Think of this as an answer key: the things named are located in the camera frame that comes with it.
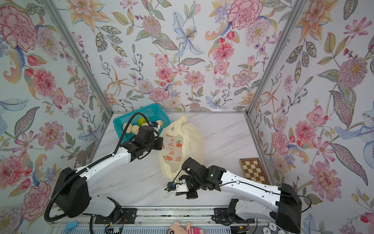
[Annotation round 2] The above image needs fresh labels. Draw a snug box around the green pear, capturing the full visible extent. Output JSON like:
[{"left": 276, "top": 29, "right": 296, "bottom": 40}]
[{"left": 138, "top": 117, "right": 148, "bottom": 126}]

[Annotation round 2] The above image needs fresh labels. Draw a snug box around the yellow plastic bag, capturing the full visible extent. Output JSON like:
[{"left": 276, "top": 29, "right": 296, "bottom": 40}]
[{"left": 158, "top": 116, "right": 206, "bottom": 181}]

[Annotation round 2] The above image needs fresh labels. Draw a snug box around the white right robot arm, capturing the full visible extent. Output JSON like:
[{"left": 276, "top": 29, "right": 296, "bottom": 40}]
[{"left": 174, "top": 158, "right": 303, "bottom": 234}]

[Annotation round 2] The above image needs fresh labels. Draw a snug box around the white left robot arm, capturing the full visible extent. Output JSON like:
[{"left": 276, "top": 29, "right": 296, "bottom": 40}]
[{"left": 44, "top": 125, "right": 163, "bottom": 222}]

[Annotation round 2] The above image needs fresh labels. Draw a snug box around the teal plastic basket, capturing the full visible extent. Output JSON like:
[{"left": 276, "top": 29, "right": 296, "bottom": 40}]
[{"left": 113, "top": 103, "right": 171, "bottom": 143}]

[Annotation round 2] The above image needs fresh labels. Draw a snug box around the wooden chessboard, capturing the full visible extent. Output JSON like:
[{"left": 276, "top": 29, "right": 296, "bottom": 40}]
[{"left": 240, "top": 158, "right": 270, "bottom": 185}]

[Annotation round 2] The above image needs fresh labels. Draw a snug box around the pink plush toy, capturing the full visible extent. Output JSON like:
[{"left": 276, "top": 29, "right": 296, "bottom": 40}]
[{"left": 166, "top": 222, "right": 205, "bottom": 234}]

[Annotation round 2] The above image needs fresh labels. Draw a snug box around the green circuit board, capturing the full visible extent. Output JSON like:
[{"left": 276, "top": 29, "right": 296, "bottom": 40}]
[{"left": 106, "top": 227, "right": 122, "bottom": 234}]

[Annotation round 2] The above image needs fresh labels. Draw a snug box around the blue block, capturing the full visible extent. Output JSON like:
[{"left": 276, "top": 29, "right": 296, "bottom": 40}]
[{"left": 64, "top": 221, "right": 79, "bottom": 234}]

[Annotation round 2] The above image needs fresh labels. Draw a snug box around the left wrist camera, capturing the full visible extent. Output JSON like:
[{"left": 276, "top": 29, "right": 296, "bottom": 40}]
[{"left": 151, "top": 121, "right": 160, "bottom": 132}]

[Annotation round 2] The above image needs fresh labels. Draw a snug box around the metal base rail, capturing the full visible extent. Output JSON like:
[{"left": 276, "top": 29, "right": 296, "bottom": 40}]
[{"left": 47, "top": 204, "right": 278, "bottom": 234}]

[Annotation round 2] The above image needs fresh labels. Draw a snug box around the black corrugated cable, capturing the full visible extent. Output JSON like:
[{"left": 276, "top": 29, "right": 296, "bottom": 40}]
[{"left": 43, "top": 112, "right": 151, "bottom": 222}]

